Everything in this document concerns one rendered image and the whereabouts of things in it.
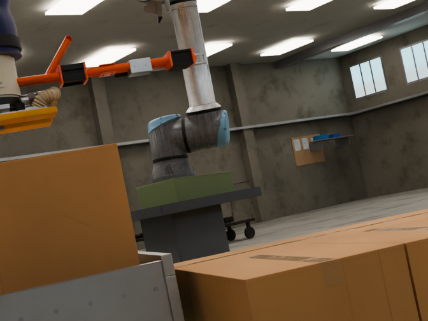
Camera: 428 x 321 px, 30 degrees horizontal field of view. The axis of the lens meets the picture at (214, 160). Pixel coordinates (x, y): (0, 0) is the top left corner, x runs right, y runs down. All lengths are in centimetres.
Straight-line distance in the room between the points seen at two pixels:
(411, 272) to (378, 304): 11
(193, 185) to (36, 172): 104
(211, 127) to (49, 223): 115
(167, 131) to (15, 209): 115
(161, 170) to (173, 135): 15
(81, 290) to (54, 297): 7
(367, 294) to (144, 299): 63
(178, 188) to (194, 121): 30
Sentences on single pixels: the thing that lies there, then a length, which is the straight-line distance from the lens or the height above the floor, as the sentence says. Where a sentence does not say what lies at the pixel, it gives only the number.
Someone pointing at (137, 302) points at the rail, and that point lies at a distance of 218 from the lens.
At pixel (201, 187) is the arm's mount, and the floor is 79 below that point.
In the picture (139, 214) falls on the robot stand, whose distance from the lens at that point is 315.
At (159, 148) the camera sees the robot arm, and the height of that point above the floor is 98.
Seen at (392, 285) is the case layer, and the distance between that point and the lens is 191.
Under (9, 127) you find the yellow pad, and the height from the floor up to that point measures 107.
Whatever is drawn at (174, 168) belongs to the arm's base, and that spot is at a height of 89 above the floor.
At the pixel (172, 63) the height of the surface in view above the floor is 118.
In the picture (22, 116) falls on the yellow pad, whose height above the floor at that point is 107.
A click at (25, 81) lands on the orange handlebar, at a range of 251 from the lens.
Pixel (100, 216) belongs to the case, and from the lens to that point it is 233.
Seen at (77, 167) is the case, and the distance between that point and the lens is 233.
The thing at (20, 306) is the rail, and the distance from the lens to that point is 215.
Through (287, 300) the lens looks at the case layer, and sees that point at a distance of 181.
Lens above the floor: 73
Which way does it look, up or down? 3 degrees up
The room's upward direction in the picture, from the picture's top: 11 degrees counter-clockwise
